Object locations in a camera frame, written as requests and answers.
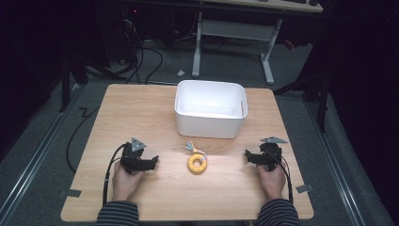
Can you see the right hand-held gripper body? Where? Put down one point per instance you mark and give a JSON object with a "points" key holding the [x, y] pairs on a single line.
{"points": [[269, 155]]}

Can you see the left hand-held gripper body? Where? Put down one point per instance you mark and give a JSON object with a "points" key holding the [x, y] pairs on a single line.
{"points": [[134, 158]]}

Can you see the white plastic bin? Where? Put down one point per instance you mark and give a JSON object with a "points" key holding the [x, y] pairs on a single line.
{"points": [[210, 108]]}

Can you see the person's left hand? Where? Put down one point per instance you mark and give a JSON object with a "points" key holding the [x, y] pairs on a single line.
{"points": [[124, 183]]}

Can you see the person's right hand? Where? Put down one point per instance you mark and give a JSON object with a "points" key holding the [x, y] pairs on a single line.
{"points": [[272, 183]]}

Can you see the grey tape piece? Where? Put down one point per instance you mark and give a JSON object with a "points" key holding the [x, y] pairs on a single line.
{"points": [[69, 193], [304, 188]]}

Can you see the black metal stand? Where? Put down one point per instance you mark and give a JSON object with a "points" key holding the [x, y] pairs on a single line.
{"points": [[70, 78], [313, 94]]}

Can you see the small white scrap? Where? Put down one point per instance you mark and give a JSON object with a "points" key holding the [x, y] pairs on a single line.
{"points": [[181, 72]]}

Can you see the white-legged desk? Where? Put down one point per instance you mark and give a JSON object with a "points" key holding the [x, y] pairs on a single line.
{"points": [[238, 31]]}

